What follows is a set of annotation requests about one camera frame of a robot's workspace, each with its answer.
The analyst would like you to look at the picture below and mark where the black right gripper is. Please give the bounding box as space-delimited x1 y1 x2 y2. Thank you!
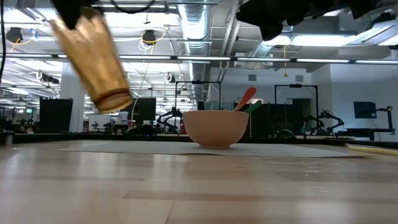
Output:
236 0 387 42

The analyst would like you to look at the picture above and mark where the silver fork orange handle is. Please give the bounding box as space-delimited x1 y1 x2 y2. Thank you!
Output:
233 86 258 112

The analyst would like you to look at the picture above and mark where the gold spoon green handle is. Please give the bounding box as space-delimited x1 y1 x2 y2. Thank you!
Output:
243 100 263 114

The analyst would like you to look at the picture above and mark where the tan wooden bowl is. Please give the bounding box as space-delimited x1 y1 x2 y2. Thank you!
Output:
182 110 250 149

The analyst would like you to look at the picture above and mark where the overhead LED light bar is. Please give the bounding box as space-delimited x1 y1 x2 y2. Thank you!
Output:
0 53 398 65

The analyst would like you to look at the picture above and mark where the white building pillar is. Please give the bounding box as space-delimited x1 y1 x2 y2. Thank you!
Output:
60 62 86 133

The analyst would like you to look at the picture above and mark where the black partition panel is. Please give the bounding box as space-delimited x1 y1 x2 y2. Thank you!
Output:
233 102 312 139

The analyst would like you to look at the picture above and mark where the black cabinet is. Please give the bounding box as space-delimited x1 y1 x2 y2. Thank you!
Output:
39 97 74 134

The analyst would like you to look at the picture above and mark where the white board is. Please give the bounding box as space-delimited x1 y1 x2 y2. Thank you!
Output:
88 113 112 133

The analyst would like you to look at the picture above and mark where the large black monitor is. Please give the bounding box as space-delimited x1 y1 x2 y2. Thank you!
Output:
129 97 157 126

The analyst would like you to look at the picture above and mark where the grey cloth placemat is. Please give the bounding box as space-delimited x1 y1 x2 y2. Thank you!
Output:
55 140 368 159

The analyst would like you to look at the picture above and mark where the yellow strip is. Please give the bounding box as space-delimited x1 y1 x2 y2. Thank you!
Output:
346 143 398 157

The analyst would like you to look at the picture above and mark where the slanted silver ventilation duct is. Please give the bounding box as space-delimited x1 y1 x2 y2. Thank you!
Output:
251 18 295 58

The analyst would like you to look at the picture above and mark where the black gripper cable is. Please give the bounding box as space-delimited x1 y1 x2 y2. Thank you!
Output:
110 0 156 15

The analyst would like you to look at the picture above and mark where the black ceiling camera yellow cable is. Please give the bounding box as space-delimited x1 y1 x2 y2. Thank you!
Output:
138 27 167 52

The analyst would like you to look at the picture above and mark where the black metal rig frame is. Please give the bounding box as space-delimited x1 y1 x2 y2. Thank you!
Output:
274 83 319 135
174 80 222 135

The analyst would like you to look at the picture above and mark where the straight silver ventilation duct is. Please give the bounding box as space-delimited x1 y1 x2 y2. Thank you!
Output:
177 0 213 57

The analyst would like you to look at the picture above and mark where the black table border rail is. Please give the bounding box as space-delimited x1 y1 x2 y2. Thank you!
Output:
0 132 398 149

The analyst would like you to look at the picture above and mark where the dark blue wall monitor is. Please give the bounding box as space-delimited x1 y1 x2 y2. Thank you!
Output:
353 101 377 119

